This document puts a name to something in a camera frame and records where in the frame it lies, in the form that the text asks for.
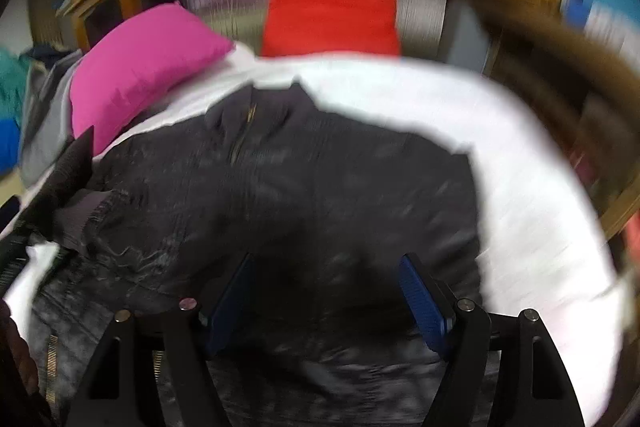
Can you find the red square pillow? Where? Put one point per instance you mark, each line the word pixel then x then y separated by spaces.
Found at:
pixel 301 27

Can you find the blue cardboard box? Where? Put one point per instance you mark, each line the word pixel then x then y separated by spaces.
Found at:
pixel 614 23

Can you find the teal shirt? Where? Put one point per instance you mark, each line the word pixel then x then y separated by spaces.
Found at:
pixel 13 78

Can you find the wooden side table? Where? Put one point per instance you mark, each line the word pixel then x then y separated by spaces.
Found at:
pixel 586 97

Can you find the blue jacket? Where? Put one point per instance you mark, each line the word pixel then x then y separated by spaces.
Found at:
pixel 10 138

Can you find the grey garment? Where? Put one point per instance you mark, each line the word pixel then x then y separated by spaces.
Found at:
pixel 47 117

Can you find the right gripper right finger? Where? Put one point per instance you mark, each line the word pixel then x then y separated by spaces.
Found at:
pixel 533 387

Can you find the pink pillow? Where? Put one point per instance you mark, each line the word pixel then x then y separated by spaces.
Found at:
pixel 135 65

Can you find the white bed blanket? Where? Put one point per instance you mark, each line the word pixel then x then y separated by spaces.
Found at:
pixel 542 246

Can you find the black quilted jacket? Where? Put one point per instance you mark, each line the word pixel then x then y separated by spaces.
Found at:
pixel 324 207

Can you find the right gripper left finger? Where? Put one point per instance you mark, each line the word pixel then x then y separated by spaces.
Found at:
pixel 138 353

